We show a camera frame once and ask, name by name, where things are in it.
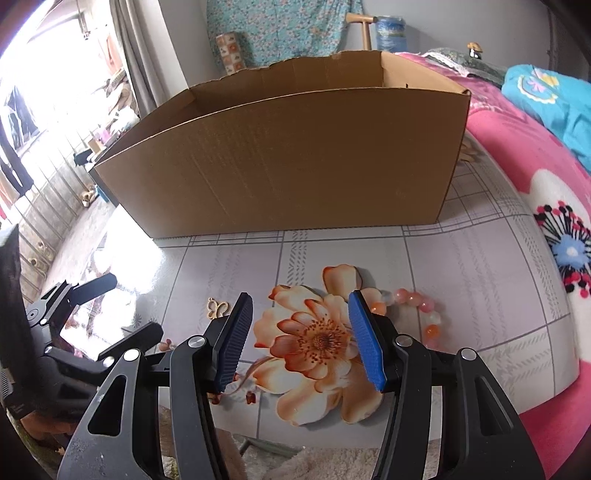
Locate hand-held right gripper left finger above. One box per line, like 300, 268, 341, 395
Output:
57, 292, 256, 480

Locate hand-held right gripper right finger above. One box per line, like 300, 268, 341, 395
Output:
348, 290, 546, 480

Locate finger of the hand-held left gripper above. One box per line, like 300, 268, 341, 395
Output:
96, 322, 165, 366
27, 272, 119, 326

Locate orange bead bracelet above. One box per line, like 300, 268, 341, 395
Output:
369, 287, 445, 350

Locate brown cardboard box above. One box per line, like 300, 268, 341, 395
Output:
89, 50, 472, 240

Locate metal window railing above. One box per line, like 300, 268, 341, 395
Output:
0, 152, 100, 287

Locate dark hanging clothes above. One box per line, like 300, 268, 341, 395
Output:
0, 85, 40, 195

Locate grey curtain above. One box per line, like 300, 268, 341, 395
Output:
108, 0, 160, 121

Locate pink floral blanket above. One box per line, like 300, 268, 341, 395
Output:
397, 51, 591, 480

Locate checked patterned roll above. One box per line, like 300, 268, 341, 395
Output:
216, 32, 245, 77

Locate grey-green lace cloth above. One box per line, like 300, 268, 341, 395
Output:
422, 46, 509, 86

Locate blue patterned quilt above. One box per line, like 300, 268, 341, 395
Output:
501, 65, 591, 174

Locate blue water jug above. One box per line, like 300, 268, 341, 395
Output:
376, 16, 408, 52

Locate wooden chair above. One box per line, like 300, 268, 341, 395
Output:
346, 12, 379, 51

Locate teal floral hanging cloth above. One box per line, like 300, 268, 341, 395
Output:
205, 0, 365, 68

